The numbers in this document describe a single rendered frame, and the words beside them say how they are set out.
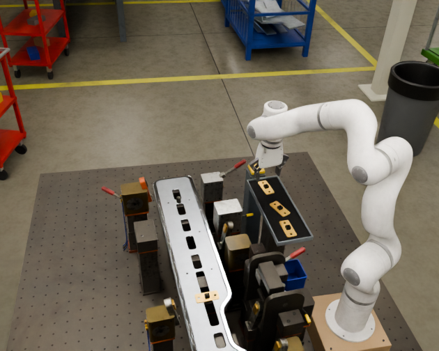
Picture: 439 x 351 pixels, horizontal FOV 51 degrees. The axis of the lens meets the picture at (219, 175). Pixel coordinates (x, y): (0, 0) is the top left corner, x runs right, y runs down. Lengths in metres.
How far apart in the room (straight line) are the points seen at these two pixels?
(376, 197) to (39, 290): 1.46
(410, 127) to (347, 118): 2.82
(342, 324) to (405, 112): 2.59
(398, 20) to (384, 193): 3.69
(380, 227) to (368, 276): 0.17
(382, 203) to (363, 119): 0.27
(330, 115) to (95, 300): 1.26
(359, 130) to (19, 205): 2.87
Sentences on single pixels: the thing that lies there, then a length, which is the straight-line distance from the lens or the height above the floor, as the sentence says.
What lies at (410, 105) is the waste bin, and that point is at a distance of 4.13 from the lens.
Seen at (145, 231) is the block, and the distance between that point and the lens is 1.88.
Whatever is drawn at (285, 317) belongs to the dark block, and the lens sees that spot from 1.52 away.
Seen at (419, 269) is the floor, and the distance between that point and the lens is 3.43.
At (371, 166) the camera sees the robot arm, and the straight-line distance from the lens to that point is 1.36.
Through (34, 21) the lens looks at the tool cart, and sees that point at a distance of 5.47.
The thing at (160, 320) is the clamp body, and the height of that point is 1.05.
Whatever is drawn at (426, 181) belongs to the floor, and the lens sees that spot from 4.22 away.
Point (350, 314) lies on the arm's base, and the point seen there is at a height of 0.92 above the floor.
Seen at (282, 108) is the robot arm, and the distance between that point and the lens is 1.66.
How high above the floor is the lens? 2.35
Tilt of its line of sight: 38 degrees down
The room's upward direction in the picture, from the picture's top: 2 degrees clockwise
